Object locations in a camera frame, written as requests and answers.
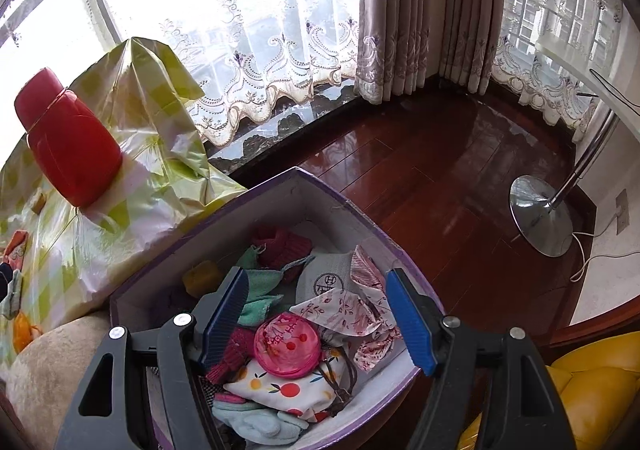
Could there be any pink round pouch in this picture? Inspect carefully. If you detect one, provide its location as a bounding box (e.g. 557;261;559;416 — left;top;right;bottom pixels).
253;313;323;378

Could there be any green cloth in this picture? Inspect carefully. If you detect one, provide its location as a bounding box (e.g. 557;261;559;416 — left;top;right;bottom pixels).
235;247;301;326

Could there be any dark marble window sill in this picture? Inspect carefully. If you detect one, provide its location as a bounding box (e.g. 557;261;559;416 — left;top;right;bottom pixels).
207;85;362;176

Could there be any purple storage box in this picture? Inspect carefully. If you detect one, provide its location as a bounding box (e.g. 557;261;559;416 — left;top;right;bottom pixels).
107;167;448;450

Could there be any fruit print fabric pouch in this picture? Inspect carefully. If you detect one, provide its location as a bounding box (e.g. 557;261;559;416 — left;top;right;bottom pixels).
222;350;358;423

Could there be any checkered plastic tablecloth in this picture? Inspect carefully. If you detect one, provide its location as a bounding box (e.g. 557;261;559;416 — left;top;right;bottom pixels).
0;37;248;366

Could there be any wall socket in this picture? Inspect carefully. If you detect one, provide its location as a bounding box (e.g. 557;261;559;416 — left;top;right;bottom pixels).
615;190;630;234

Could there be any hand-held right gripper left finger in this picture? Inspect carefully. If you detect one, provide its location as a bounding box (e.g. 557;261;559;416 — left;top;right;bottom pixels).
54;267;250;450

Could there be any pale blue fleece glove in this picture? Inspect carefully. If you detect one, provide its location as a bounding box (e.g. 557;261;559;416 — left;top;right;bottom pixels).
212;395;311;442

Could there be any salmon pink cloth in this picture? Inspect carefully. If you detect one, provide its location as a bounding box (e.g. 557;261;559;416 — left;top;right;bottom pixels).
2;230;28;263

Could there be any white cable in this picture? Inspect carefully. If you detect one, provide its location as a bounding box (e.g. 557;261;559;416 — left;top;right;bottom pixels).
569;210;632;283

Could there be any grey pouch with round emblem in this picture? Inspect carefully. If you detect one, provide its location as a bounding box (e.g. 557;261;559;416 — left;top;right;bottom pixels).
295;253;361;303

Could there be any yellow leather seat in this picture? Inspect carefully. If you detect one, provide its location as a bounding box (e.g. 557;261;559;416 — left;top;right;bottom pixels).
457;333;640;450

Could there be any embroidered sheer lace curtain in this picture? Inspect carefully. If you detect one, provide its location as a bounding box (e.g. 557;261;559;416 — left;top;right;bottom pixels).
0;0;361;146
492;0;626;141

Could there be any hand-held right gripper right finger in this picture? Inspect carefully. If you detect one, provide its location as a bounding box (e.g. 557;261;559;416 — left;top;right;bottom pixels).
385;269;578;450

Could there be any pink striped cloth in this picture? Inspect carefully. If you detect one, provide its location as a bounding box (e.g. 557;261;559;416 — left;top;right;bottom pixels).
349;245;387;302

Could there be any beige pleated curtain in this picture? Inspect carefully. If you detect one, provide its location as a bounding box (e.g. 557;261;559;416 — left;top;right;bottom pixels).
357;0;506;104

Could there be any red thermos jug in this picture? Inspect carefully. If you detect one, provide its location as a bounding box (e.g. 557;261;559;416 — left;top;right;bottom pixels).
14;68;124;208

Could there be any pink floral cloth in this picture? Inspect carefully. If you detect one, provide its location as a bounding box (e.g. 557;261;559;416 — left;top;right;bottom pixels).
289;287;403;372

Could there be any chrome floor lamp stand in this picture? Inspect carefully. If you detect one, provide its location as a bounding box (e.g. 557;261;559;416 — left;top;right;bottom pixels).
509;105;618;258

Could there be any yellow sponge block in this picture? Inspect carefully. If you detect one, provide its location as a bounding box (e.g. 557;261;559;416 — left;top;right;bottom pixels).
182;260;223;298

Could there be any maroon knitted piece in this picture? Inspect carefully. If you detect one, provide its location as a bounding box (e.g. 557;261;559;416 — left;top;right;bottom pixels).
206;327;256;383
250;226;313;271

